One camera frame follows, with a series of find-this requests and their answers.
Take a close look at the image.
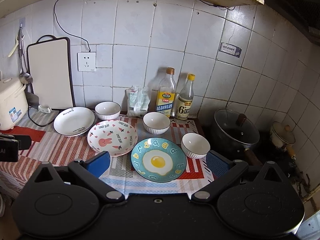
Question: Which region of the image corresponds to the white ribbed bowl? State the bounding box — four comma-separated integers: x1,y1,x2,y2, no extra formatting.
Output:
143,112,171,135
181,133,210,159
95,101,121,120

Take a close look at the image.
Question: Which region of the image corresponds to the pink rabbit carrot plate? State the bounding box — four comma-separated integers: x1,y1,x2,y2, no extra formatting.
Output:
87,120,138,157

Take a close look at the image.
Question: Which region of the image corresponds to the white plate black rim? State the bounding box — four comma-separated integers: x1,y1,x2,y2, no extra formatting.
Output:
53,107,95,137

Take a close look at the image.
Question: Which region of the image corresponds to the teal fried egg plate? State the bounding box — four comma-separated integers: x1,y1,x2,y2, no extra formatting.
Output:
131,138,187,183

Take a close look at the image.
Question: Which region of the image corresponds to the white rice cooker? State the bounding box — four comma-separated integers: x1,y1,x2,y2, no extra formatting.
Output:
0,77,28,131

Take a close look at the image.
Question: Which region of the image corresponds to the black wok with glass lid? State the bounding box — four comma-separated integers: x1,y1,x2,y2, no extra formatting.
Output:
214,108,262,166

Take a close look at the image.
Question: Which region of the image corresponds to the striped patchwork table cloth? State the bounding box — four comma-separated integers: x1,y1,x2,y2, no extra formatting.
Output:
1,115,215,198

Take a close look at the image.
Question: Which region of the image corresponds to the small enamel pot with lid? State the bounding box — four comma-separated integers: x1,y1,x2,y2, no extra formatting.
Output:
270,121,296,160

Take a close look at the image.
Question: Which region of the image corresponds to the metal ladle hanging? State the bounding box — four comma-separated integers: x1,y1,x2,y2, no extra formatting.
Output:
18,24,33,85

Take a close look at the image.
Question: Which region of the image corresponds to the white vinegar bottle yellow cap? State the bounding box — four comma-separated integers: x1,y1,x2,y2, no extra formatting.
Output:
175,73,195,121

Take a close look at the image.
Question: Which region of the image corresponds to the white salt bag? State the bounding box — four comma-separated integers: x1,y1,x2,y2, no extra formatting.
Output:
126,86,151,118

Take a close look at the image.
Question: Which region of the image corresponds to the white cutting board dark rim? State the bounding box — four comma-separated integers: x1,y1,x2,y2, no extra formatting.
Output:
27,35,75,109

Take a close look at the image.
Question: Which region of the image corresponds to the cooking wine bottle yellow label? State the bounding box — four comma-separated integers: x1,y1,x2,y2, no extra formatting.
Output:
155,67,176,117

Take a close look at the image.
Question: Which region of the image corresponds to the white hanging spatula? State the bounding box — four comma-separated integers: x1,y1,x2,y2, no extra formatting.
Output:
8,28,24,57

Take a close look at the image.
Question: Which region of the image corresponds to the white plug with black cord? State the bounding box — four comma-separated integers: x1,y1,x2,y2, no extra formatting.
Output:
27,106,60,128

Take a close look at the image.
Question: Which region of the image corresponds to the white wall socket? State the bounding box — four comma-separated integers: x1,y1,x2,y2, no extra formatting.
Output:
77,52,96,72

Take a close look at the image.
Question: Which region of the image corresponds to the blue wall sticker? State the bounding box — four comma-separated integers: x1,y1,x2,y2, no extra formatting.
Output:
219,42,242,58

